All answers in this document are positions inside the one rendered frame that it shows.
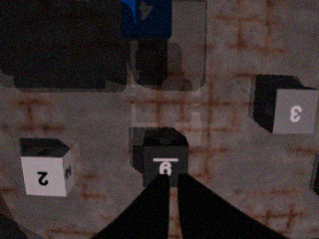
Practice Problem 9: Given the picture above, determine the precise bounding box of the blue block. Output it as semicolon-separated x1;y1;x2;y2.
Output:
121;0;172;39

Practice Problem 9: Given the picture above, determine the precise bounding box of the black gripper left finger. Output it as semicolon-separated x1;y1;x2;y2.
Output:
91;174;170;239

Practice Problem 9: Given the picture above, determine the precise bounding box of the white block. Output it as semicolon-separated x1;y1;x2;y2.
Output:
21;147;75;197

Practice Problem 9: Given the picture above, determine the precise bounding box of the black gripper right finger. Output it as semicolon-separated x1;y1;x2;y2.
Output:
177;173;289;239

